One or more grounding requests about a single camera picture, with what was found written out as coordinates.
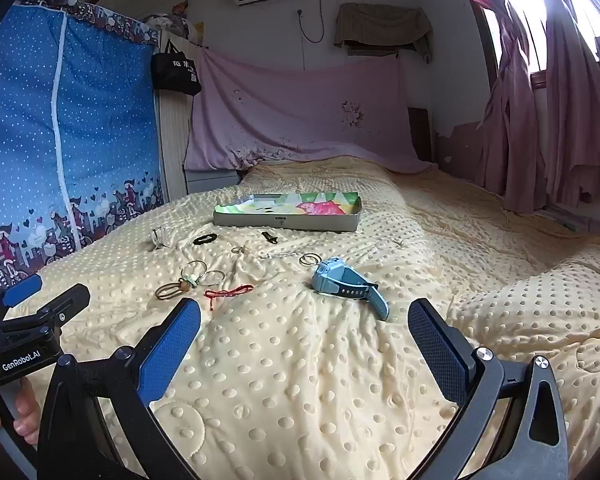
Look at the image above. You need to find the person's left hand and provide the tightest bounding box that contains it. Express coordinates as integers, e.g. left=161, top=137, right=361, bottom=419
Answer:
left=0, top=377, right=42, bottom=447

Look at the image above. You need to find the shallow colourful cardboard box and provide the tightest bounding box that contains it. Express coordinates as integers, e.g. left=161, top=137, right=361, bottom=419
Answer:
left=213, top=191, right=364, bottom=233

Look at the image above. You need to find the blue smartwatch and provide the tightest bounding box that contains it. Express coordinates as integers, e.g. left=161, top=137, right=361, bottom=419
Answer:
left=312, top=257, right=391, bottom=322

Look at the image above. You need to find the olive hanging cloth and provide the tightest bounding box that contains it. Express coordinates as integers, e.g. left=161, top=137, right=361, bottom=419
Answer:
left=335, top=3, right=433, bottom=64

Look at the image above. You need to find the grey nightstand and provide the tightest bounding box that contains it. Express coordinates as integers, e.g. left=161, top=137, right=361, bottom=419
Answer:
left=185, top=167, right=242, bottom=194

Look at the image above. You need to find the black power cable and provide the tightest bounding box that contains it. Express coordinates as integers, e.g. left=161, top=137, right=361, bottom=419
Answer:
left=297, top=0, right=327, bottom=44

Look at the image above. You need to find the clutter on cabinet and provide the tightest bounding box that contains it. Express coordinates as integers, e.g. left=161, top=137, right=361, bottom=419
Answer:
left=147, top=0, right=207, bottom=49

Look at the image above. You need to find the brown wooden headboard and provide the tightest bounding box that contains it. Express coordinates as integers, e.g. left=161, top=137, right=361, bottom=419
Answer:
left=407, top=107, right=434, bottom=162

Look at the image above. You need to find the blue dotted fabric wardrobe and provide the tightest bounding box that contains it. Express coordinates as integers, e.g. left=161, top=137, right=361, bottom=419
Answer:
left=0, top=0, right=170, bottom=293

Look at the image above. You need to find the white wooden cabinet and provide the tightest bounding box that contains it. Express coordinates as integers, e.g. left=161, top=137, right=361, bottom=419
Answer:
left=157, top=30, right=195, bottom=197

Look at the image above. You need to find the yellow dotted blanket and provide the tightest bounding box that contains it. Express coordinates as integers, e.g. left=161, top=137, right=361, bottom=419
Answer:
left=0, top=155, right=600, bottom=480

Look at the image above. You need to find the pink curtain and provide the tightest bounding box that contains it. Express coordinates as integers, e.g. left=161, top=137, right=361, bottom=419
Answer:
left=452, top=0, right=600, bottom=215

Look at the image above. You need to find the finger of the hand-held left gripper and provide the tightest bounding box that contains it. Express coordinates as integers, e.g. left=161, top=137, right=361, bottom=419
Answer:
left=0, top=284, right=91, bottom=336
left=0, top=274, right=43, bottom=318

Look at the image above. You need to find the window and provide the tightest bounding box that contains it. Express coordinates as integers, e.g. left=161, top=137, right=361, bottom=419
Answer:
left=482, top=0, right=600, bottom=75

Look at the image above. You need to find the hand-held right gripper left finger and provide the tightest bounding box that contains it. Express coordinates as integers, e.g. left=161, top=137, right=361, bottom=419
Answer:
left=39, top=297, right=202, bottom=480

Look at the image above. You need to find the red string bracelet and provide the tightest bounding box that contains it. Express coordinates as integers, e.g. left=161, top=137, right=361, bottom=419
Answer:
left=203, top=284, right=255, bottom=312

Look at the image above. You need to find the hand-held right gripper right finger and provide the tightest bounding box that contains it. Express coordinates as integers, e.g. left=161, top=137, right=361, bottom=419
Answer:
left=407, top=298, right=571, bottom=480

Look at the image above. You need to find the pink hanging sheet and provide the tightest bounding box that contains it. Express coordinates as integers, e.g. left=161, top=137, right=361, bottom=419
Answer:
left=184, top=50, right=438, bottom=173

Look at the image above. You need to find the brown hair tie with bead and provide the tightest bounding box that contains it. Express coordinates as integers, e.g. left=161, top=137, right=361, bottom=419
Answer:
left=154, top=279, right=191, bottom=301

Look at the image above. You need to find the black tote bag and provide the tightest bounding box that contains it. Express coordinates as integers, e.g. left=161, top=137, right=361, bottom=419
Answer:
left=151, top=40, right=202, bottom=97

